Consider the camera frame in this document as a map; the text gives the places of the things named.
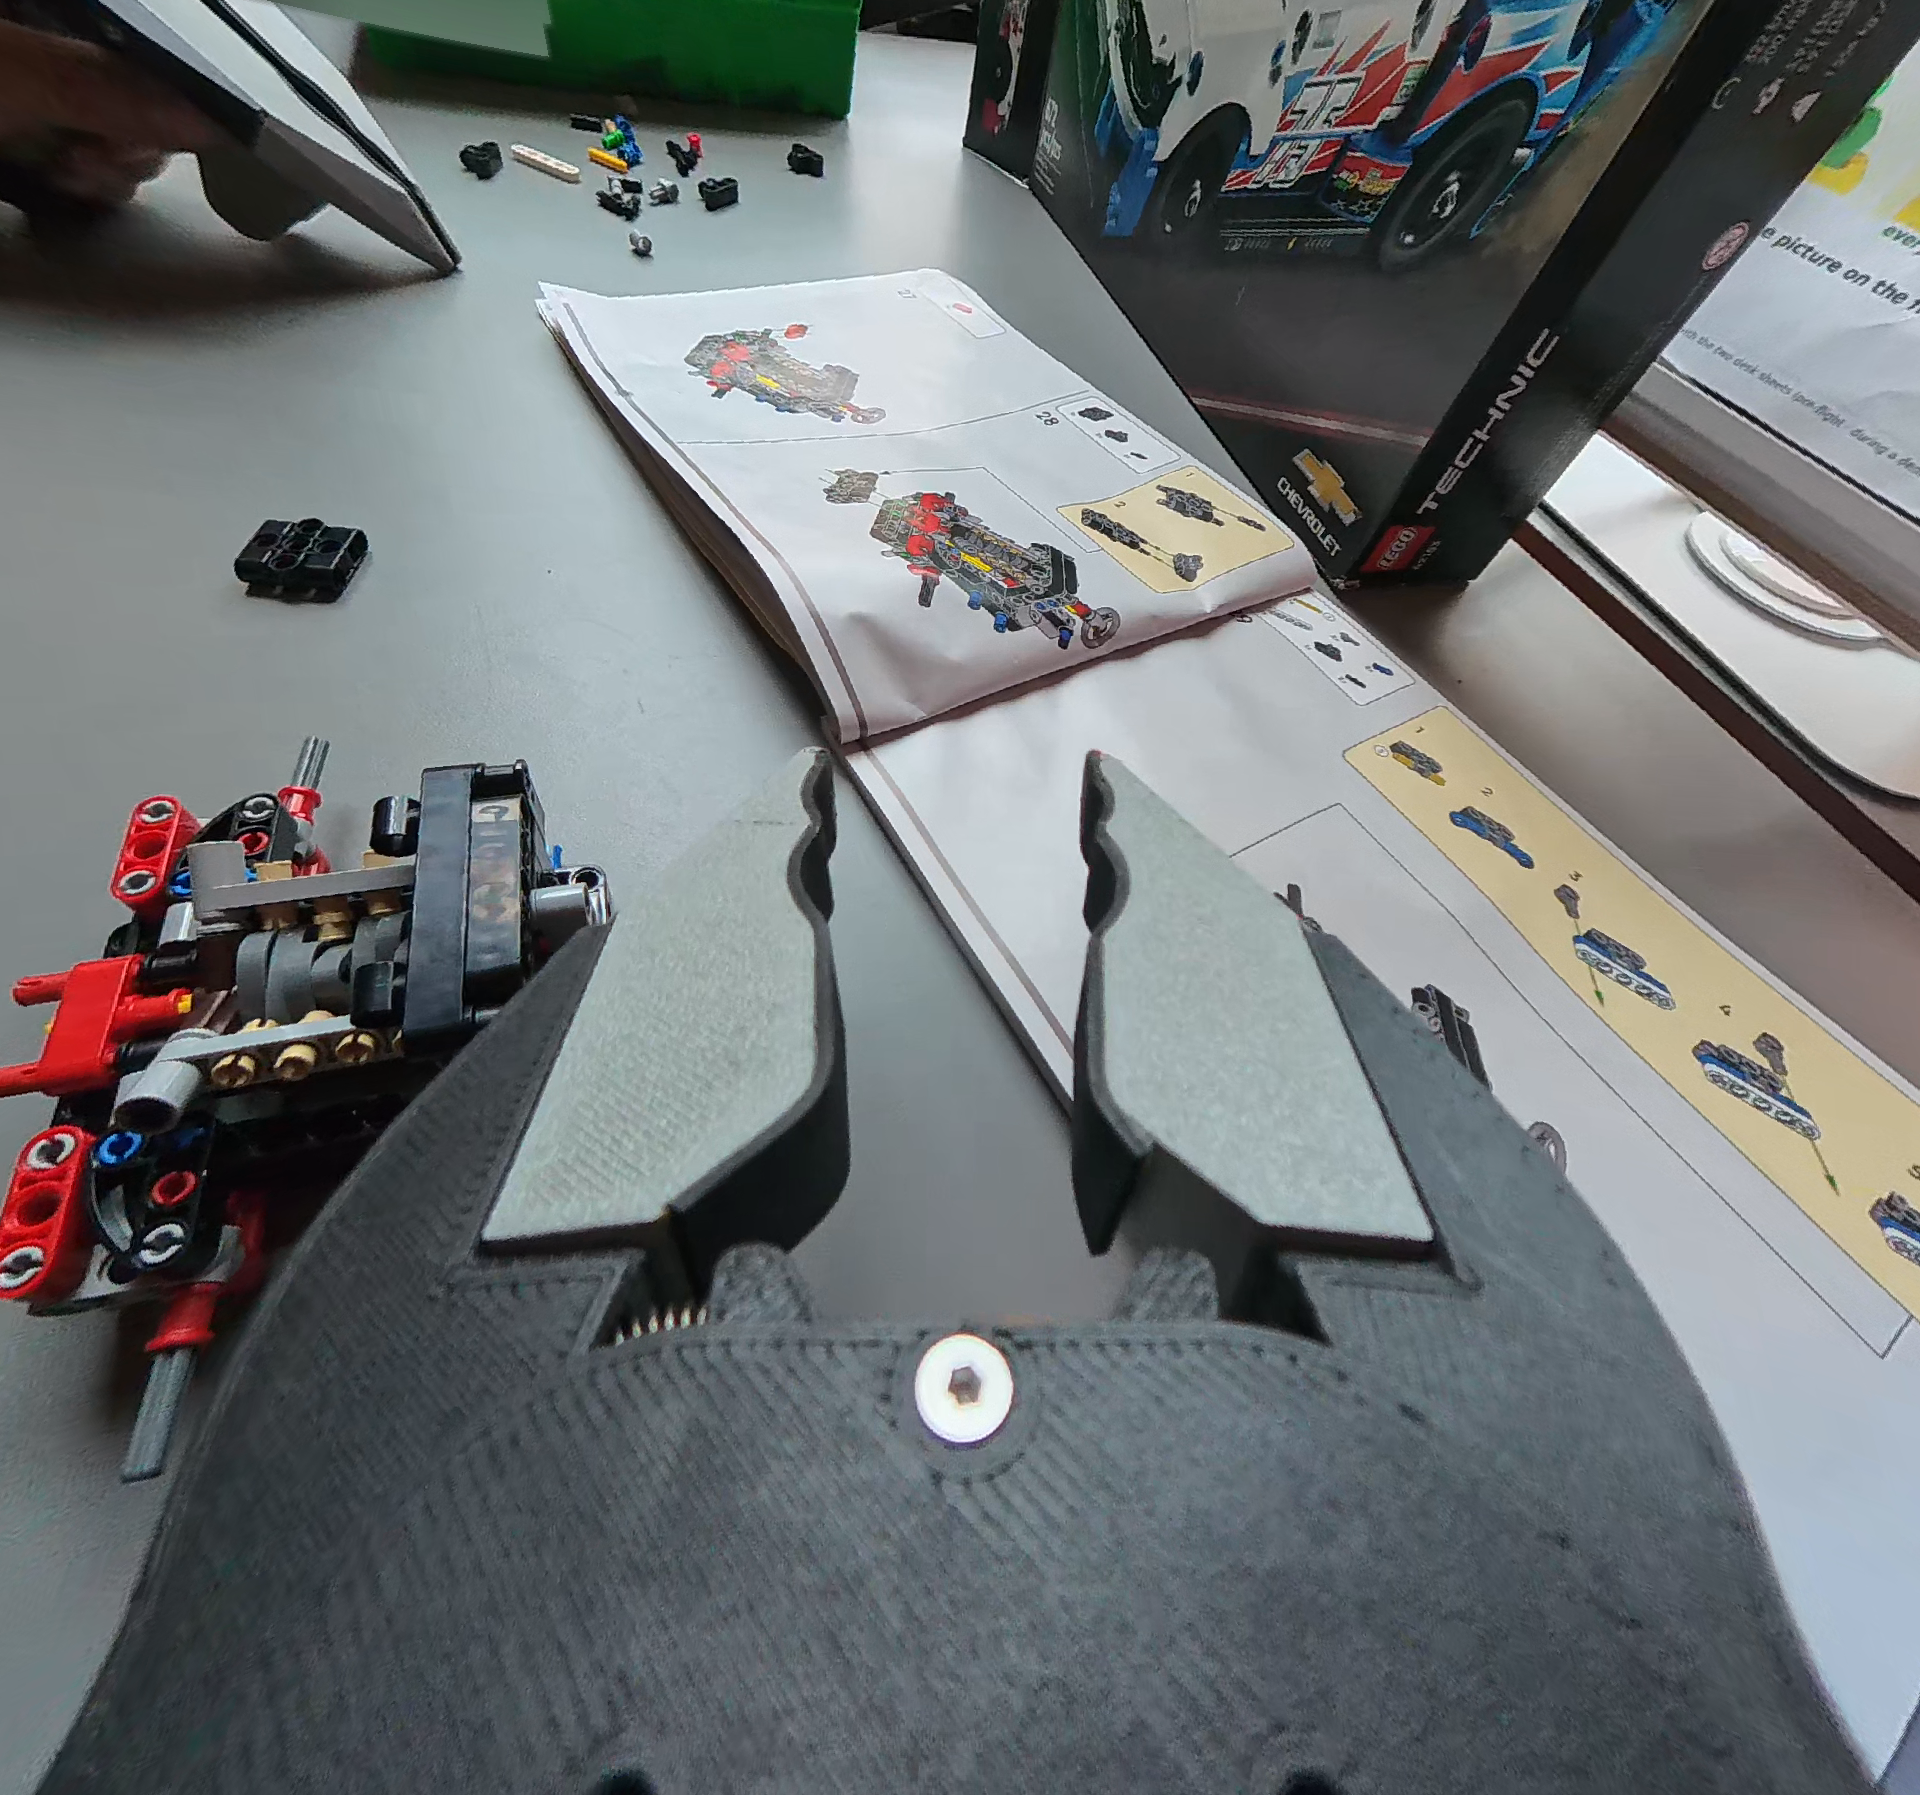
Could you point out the lego instruction booklet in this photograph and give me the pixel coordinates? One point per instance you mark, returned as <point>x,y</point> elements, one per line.
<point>929,626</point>

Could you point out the scattered small lego pieces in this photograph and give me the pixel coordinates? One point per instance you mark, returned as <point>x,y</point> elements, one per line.
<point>618,162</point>

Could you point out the computer monitor with silver stand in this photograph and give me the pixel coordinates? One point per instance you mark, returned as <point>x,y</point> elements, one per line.
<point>1785,581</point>

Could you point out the partly built lego car chassis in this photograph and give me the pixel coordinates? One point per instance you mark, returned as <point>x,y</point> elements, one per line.
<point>332,925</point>

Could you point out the black lego set box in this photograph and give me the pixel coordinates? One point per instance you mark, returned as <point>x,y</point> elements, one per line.
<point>1352,175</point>

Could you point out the black lego frame brick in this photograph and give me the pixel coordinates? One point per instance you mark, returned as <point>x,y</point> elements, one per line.
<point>300,559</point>

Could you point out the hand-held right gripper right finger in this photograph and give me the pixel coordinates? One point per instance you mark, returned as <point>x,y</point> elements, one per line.
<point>1246,1047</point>

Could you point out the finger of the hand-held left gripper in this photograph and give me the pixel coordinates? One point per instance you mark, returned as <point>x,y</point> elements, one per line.
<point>323,124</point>
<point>105,17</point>

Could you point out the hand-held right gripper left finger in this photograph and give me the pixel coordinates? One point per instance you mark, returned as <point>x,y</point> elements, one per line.
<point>676,1047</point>

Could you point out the green plastic bin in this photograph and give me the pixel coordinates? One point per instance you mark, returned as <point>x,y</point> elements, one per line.
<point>691,41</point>

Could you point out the person's left hand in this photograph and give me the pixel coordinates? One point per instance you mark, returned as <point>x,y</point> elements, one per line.
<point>76,124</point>

